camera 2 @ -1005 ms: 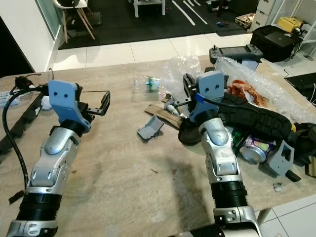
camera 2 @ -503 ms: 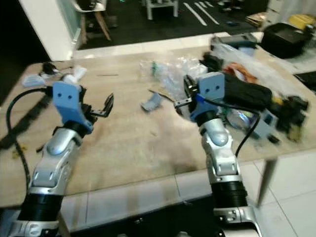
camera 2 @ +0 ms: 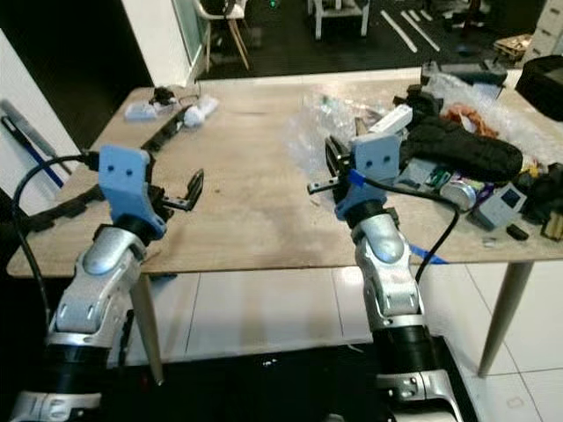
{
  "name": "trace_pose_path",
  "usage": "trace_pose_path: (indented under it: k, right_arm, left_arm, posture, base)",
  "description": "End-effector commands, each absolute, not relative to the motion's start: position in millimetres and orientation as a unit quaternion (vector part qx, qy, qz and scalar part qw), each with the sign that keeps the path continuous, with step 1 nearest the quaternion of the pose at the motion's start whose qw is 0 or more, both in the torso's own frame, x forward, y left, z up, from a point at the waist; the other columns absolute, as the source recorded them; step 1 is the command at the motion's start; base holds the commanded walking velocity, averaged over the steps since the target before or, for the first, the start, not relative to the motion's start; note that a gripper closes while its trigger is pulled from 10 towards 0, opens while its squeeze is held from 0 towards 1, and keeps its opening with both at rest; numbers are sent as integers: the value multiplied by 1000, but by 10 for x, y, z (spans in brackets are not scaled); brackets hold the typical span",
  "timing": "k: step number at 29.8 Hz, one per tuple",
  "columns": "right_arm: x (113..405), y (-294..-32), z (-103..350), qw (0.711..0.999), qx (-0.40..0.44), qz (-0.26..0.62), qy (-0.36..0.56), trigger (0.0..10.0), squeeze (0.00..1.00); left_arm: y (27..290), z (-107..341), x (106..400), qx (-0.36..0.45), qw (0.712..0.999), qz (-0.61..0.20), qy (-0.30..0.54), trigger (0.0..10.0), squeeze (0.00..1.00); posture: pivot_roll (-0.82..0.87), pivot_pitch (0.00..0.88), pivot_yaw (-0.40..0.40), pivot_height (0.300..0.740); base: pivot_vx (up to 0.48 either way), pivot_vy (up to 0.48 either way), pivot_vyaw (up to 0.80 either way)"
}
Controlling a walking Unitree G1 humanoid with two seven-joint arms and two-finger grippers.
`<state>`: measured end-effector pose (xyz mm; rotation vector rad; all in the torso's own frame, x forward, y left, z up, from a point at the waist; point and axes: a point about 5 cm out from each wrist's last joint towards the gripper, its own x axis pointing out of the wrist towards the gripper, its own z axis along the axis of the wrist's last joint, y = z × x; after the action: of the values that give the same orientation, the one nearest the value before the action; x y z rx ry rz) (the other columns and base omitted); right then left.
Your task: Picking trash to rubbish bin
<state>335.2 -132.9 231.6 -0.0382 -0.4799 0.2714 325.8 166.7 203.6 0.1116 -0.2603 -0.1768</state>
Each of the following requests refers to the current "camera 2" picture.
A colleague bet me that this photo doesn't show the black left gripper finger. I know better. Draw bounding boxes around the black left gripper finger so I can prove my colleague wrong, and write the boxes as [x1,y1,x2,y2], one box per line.
[181,168,206,213]

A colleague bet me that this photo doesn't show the clear plastic bag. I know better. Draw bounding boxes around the clear plastic bag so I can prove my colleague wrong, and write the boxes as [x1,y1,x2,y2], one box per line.
[285,91,398,178]

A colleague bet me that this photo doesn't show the black strip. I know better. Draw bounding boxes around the black strip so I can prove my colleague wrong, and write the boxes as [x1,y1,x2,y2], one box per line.
[143,117,196,156]

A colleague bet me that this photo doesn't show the wooden table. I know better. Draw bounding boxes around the wooden table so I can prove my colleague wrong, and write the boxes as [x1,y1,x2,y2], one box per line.
[6,76,563,384]

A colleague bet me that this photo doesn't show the white tube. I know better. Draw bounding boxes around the white tube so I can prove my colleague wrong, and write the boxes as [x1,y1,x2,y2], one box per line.
[367,103,415,136]

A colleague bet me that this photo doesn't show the small white box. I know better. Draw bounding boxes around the small white box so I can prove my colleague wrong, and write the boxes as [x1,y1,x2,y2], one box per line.
[124,102,162,123]

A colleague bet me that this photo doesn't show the small black gadget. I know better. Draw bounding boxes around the small black gadget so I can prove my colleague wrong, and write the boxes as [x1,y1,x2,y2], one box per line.
[150,85,179,108]

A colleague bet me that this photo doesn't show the silver drink can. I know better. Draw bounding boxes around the silver drink can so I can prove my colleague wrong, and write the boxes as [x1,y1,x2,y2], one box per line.
[438,171,482,208]

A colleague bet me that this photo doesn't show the long black textured sleeve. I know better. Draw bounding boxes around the long black textured sleeve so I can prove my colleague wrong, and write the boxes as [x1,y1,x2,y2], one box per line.
[399,118,525,185]

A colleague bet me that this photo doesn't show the orange crumpled wrapper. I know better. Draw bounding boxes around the orange crumpled wrapper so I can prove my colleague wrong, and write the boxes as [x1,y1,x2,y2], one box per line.
[439,102,500,139]

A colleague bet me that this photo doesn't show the white stool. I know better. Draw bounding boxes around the white stool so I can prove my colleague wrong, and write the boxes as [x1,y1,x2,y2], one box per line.
[307,0,372,41]

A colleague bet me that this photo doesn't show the white pillar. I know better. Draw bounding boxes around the white pillar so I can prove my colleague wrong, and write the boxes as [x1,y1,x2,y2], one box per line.
[122,0,196,91]

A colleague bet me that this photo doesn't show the white box device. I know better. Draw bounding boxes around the white box device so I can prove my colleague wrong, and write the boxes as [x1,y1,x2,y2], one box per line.
[472,182,530,232]

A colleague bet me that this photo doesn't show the white chair wooden legs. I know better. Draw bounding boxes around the white chair wooden legs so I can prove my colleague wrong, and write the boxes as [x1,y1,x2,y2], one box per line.
[196,0,253,71]

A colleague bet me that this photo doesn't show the small black block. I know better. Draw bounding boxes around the small black block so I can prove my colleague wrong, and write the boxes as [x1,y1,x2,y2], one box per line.
[505,223,531,243]

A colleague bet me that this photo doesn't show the wooden crate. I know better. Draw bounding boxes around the wooden crate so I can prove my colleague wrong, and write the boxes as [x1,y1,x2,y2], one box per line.
[492,34,535,62]

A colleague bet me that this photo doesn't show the white cabinet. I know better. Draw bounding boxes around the white cabinet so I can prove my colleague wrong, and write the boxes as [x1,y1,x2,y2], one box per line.
[523,0,563,64]

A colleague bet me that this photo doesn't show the pale blue right wrist camera mount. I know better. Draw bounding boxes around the pale blue right wrist camera mount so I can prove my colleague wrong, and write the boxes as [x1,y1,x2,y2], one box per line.
[333,131,403,222]

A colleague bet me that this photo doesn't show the pale blue wrist camera mount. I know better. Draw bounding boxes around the pale blue wrist camera mount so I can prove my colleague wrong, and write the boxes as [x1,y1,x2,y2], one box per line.
[333,131,403,222]
[96,144,167,242]

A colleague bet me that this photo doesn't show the pale blue left wrist camera mount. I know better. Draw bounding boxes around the pale blue left wrist camera mount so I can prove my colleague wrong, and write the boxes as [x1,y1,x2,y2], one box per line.
[96,144,167,242]

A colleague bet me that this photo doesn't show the black cable chain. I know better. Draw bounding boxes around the black cable chain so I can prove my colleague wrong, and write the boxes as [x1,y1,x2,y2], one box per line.
[7,178,108,236]

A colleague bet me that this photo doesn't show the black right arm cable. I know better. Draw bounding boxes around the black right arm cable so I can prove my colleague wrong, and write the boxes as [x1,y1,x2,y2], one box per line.
[361,174,464,284]

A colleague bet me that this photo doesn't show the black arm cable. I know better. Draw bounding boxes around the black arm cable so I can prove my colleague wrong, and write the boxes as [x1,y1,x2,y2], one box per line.
[361,174,464,284]
[12,155,103,331]

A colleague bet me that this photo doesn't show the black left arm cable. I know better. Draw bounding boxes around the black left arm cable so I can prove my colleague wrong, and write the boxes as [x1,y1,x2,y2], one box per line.
[12,155,103,331]

